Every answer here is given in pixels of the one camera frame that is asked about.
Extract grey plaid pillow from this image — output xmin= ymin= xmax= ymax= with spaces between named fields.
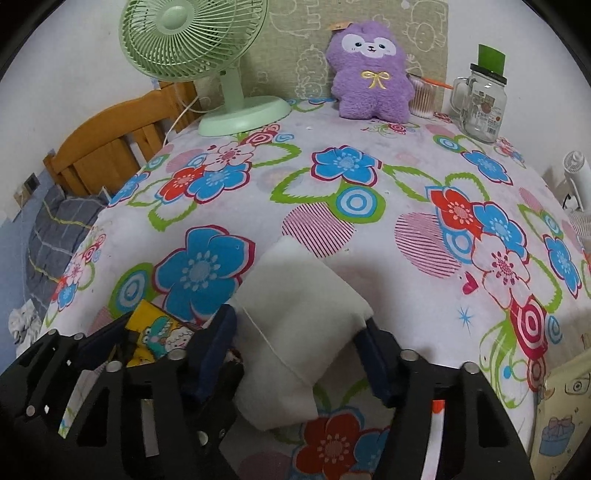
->
xmin=25 ymin=187 xmax=112 ymax=319

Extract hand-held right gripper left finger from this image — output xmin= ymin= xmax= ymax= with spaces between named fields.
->
xmin=50 ymin=304 xmax=238 ymax=480

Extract cotton swab jar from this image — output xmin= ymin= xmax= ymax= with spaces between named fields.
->
xmin=406 ymin=74 xmax=455 ymax=121

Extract floral tablecloth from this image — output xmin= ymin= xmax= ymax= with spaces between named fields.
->
xmin=39 ymin=95 xmax=591 ymax=480

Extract yellow cartoon tissue packet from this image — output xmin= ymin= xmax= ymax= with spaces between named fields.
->
xmin=124 ymin=299 xmax=206 ymax=368

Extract purple plush toy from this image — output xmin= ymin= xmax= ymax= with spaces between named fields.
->
xmin=325 ymin=19 xmax=415 ymax=124

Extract yellow patterned storage box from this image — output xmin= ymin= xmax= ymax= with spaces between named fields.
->
xmin=529 ymin=353 xmax=591 ymax=480

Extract blue bed sheet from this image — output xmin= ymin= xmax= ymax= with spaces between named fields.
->
xmin=0 ymin=198 xmax=51 ymax=324

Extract white fan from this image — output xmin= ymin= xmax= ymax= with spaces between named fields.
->
xmin=560 ymin=150 xmax=591 ymax=259

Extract beige patterned board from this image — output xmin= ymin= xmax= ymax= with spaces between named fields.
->
xmin=240 ymin=0 xmax=450 ymax=116

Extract green desk fan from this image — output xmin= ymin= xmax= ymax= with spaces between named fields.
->
xmin=119 ymin=0 xmax=293 ymax=137

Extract white fan cable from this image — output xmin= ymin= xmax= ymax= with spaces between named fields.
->
xmin=163 ymin=90 xmax=206 ymax=139

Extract green plastic tab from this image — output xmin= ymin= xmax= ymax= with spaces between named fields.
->
xmin=476 ymin=44 xmax=507 ymax=75

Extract glass mug jar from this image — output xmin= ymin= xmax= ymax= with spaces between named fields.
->
xmin=450 ymin=63 xmax=509 ymax=145

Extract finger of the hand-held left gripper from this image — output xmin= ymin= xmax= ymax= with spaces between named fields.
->
xmin=0 ymin=314 xmax=137 ymax=414
xmin=184 ymin=364 xmax=245 ymax=459

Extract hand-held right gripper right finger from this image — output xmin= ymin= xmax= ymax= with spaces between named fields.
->
xmin=353 ymin=318 xmax=536 ymax=480

